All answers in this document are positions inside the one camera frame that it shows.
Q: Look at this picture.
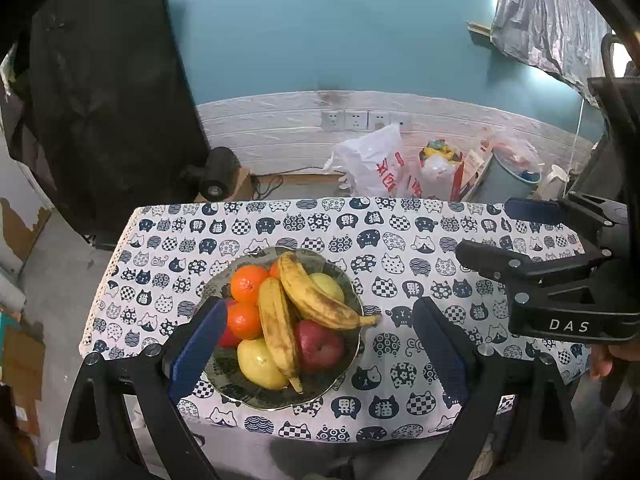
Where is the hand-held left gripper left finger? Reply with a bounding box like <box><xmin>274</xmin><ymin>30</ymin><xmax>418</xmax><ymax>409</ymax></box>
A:
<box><xmin>55</xmin><ymin>296</ymin><xmax>230</xmax><ymax>480</ymax></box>

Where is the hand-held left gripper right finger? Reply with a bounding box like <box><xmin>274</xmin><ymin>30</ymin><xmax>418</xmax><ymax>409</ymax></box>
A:
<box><xmin>411</xmin><ymin>296</ymin><xmax>583</xmax><ymax>480</ymax></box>

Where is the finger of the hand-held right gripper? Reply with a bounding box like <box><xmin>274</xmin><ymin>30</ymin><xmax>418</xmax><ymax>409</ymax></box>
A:
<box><xmin>504</xmin><ymin>192</ymin><xmax>628</xmax><ymax>233</ymax></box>
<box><xmin>455</xmin><ymin>239</ymin><xmax>613</xmax><ymax>306</ymax></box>

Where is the red apple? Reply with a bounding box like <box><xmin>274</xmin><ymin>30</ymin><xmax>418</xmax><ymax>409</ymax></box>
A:
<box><xmin>216</xmin><ymin>300</ymin><xmax>243</xmax><ymax>349</ymax></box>
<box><xmin>293</xmin><ymin>320</ymin><xmax>346</xmax><ymax>372</ymax></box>

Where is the large orange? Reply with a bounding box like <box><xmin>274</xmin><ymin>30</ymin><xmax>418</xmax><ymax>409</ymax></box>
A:
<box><xmin>230</xmin><ymin>265</ymin><xmax>271</xmax><ymax>305</ymax></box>
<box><xmin>226</xmin><ymin>302</ymin><xmax>263</xmax><ymax>340</ymax></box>

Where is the yellow-green pear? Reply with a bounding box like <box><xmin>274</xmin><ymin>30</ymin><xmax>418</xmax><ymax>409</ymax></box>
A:
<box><xmin>307</xmin><ymin>272</ymin><xmax>346</xmax><ymax>306</ymax></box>
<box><xmin>237</xmin><ymin>338</ymin><xmax>291</xmax><ymax>391</ymax></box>

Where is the yellow banana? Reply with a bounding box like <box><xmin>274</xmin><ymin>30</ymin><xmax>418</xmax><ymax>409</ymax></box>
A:
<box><xmin>257</xmin><ymin>277</ymin><xmax>305</xmax><ymax>393</ymax></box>
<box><xmin>277</xmin><ymin>251</ymin><xmax>382</xmax><ymax>331</ymax></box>

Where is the green patterned glass plate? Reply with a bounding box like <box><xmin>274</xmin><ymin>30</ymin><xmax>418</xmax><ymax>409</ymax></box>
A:
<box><xmin>202</xmin><ymin>246</ymin><xmax>365</xmax><ymax>410</ymax></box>

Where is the person's right hand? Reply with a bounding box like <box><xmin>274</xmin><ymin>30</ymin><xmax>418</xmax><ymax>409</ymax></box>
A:
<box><xmin>589</xmin><ymin>342</ymin><xmax>632</xmax><ymax>382</ymax></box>

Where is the blue-grey trash bin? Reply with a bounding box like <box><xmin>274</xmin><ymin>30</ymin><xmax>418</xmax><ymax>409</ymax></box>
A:
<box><xmin>475</xmin><ymin>157</ymin><xmax>546</xmax><ymax>206</ymax></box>

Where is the clear plastic bin bag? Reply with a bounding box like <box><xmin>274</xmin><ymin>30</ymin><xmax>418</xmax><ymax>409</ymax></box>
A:
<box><xmin>482</xmin><ymin>127</ymin><xmax>543</xmax><ymax>181</ymax></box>

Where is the dark grey hanging garment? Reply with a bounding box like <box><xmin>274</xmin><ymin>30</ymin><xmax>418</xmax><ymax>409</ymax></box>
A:
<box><xmin>567</xmin><ymin>140</ymin><xmax>611</xmax><ymax>198</ymax></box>

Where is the white red paper box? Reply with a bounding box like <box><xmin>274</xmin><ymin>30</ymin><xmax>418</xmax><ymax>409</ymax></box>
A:
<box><xmin>457</xmin><ymin>147</ymin><xmax>493</xmax><ymax>201</ymax></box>

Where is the red white carton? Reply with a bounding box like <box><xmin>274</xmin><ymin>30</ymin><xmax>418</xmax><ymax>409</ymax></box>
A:
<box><xmin>417</xmin><ymin>137</ymin><xmax>468</xmax><ymax>201</ymax></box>

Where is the cat print tablecloth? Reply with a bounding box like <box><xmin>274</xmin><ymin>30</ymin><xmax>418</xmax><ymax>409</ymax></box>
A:
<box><xmin>80</xmin><ymin>197</ymin><xmax>593</xmax><ymax>445</ymax></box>

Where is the white plastic bag red print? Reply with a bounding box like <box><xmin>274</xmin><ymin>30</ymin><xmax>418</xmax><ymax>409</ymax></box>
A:
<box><xmin>325</xmin><ymin>122</ymin><xmax>423</xmax><ymax>200</ymax></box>

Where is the brown cardboard box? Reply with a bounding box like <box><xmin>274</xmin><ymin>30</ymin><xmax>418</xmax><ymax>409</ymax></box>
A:
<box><xmin>227</xmin><ymin>165</ymin><xmax>258</xmax><ymax>203</ymax></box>

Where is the flattened brown cardboard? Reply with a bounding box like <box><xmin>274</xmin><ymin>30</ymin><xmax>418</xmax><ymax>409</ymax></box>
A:
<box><xmin>0</xmin><ymin>310</ymin><xmax>48</xmax><ymax>441</ymax></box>

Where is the silver foil curtain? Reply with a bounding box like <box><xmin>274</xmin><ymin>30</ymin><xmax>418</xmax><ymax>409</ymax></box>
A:
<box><xmin>490</xmin><ymin>0</ymin><xmax>613</xmax><ymax>96</ymax></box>

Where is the white cable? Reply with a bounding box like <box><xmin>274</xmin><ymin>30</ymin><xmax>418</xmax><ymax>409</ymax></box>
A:
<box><xmin>565</xmin><ymin>97</ymin><xmax>586</xmax><ymax>196</ymax></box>

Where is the black cable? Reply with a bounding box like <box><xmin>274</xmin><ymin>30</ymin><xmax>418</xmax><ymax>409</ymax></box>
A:
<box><xmin>252</xmin><ymin>167</ymin><xmax>346</xmax><ymax>198</ymax></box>

